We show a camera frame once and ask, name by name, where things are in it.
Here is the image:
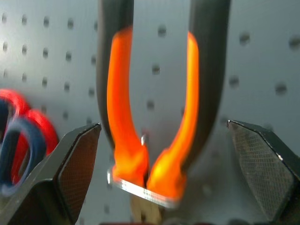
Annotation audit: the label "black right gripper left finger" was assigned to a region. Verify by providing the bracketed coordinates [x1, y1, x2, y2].
[0, 122, 102, 225]

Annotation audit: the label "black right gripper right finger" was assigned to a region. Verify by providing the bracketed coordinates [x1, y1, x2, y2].
[226, 120, 300, 225]

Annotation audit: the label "orange and black pliers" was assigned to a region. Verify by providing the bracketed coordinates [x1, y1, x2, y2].
[96, 0, 233, 225]

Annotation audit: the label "red and blue scissors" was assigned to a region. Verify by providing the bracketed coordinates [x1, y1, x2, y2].
[0, 88, 60, 195]

